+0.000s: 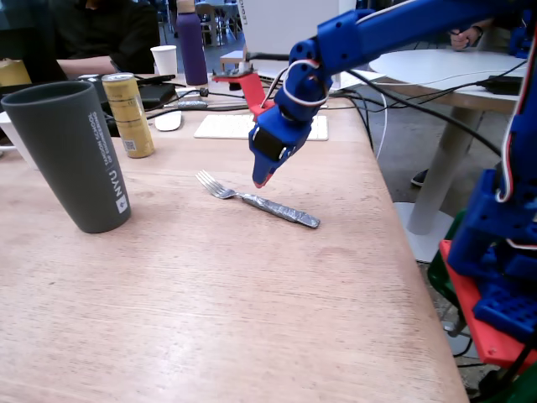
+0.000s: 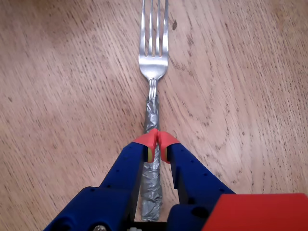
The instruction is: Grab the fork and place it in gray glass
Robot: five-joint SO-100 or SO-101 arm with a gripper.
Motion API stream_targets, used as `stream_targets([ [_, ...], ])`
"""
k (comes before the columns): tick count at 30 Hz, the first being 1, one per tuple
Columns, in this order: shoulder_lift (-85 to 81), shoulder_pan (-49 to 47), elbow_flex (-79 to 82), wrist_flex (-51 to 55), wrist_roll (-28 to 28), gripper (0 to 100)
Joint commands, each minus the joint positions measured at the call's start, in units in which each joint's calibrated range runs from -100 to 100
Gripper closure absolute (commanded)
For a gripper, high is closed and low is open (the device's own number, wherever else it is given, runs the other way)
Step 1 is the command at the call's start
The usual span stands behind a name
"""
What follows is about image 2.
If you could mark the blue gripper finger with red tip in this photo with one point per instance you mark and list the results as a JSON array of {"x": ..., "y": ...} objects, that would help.
[
  {"x": 195, "y": 187},
  {"x": 115, "y": 192}
]

